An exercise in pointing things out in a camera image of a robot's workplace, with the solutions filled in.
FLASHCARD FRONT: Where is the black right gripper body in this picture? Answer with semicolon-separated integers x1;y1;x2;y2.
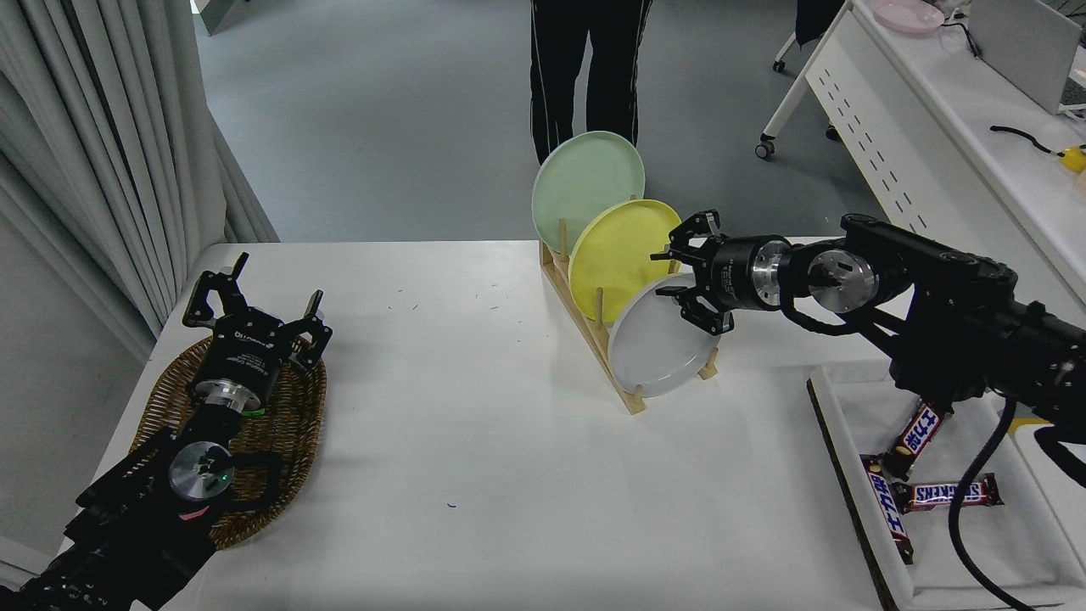
697;237;764;313

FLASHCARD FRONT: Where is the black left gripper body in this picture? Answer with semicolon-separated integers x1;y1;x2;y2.
192;309;299;401

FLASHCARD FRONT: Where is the grey plate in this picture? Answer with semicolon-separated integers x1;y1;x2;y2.
607;272;722;399

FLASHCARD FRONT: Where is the yellow plate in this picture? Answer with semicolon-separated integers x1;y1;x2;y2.
568;199;684;324

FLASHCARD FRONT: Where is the wooden plate rack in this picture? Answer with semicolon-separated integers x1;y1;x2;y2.
540;218;720;416

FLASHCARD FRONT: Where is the pale green plate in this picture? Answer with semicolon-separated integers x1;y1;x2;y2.
531;131;647;255

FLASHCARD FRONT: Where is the pink plate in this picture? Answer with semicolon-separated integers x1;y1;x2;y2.
872;0;945;35

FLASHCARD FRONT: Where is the brown wicker basket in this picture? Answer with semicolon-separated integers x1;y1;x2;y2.
132;334;327;551

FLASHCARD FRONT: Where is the white lined tray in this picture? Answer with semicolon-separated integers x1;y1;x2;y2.
806;361;1086;611

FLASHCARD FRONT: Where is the pale grey curtain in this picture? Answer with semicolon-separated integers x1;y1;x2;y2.
0;0;281;362

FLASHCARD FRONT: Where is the person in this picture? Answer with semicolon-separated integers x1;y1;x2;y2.
529;0;654;166

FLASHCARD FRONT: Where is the snack bar with white characters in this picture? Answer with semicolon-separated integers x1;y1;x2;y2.
882;399;947;480
860;454;915;565

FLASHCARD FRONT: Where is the white desk with slotted panel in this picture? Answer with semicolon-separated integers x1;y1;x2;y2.
755;0;1086;306

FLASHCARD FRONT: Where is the brown Snickers bar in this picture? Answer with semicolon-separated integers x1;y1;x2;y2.
895;474;1005;514

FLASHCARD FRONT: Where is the grey laptop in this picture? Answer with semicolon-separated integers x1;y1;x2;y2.
967;0;1086;115

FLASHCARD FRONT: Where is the thick black cable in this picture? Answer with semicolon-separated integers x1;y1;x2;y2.
990;126;1066;158

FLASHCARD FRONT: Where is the thin black cable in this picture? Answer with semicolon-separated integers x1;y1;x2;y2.
940;17;983;60

